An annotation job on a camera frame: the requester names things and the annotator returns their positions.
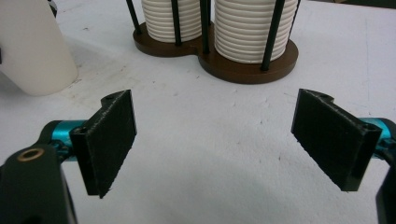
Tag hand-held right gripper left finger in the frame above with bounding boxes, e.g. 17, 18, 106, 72
49, 89, 138, 199

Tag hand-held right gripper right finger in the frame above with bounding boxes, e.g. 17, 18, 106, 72
290, 88, 394, 192

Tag white plastic container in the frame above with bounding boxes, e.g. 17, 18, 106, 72
0, 0, 79, 97

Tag brown cup holder black rods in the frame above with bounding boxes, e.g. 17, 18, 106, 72
125, 0, 303, 86

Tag short stack of white cups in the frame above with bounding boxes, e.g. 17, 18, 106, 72
140, 0, 204, 44

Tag tall stack of white cups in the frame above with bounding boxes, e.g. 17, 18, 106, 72
213, 0, 299, 64

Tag white foam mat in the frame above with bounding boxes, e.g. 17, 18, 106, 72
0, 0, 396, 224

